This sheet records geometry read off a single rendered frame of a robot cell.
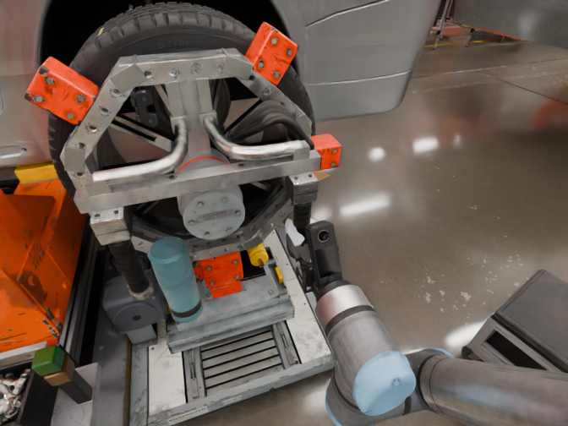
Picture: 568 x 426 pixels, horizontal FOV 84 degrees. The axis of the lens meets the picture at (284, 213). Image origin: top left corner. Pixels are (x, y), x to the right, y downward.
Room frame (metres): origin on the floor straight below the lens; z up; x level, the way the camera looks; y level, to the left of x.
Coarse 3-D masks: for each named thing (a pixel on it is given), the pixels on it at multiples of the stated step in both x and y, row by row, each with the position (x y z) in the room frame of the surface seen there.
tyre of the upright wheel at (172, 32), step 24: (120, 24) 0.74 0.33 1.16; (144, 24) 0.70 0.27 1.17; (168, 24) 0.71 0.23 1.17; (192, 24) 0.73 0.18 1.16; (216, 24) 0.75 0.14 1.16; (240, 24) 0.86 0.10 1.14; (96, 48) 0.67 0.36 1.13; (120, 48) 0.68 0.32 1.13; (144, 48) 0.69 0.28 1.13; (168, 48) 0.71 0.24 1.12; (192, 48) 0.72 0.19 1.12; (216, 48) 0.74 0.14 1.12; (240, 48) 0.75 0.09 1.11; (96, 72) 0.66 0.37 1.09; (288, 72) 0.79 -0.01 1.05; (288, 96) 0.79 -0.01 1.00; (48, 120) 0.64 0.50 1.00; (312, 120) 0.81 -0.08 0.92; (72, 192) 0.62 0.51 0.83
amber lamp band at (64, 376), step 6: (66, 360) 0.31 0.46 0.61; (66, 366) 0.30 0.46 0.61; (72, 366) 0.31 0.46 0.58; (60, 372) 0.29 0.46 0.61; (66, 372) 0.29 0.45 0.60; (72, 372) 0.30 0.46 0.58; (48, 378) 0.28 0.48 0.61; (54, 378) 0.28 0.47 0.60; (60, 378) 0.28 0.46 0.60; (66, 378) 0.29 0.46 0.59; (72, 378) 0.29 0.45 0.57; (54, 384) 0.28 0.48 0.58; (60, 384) 0.28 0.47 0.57
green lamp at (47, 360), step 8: (40, 352) 0.30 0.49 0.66; (48, 352) 0.30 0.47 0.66; (56, 352) 0.31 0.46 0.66; (40, 360) 0.29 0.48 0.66; (48, 360) 0.29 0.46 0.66; (56, 360) 0.29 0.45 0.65; (32, 368) 0.28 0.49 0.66; (40, 368) 0.28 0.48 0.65; (48, 368) 0.28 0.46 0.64; (56, 368) 0.29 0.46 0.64
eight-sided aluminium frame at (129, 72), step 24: (120, 72) 0.60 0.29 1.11; (144, 72) 0.61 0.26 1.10; (168, 72) 0.63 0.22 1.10; (192, 72) 0.64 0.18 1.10; (216, 72) 0.66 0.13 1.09; (240, 72) 0.67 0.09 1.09; (96, 96) 0.62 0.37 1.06; (120, 96) 0.60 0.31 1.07; (264, 96) 0.69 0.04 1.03; (96, 120) 0.58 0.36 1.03; (72, 144) 0.56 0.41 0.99; (72, 168) 0.55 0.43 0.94; (96, 168) 0.61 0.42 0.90; (264, 216) 0.72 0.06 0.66; (144, 240) 0.58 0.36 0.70; (192, 240) 0.66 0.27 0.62; (216, 240) 0.68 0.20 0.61; (240, 240) 0.66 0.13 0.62
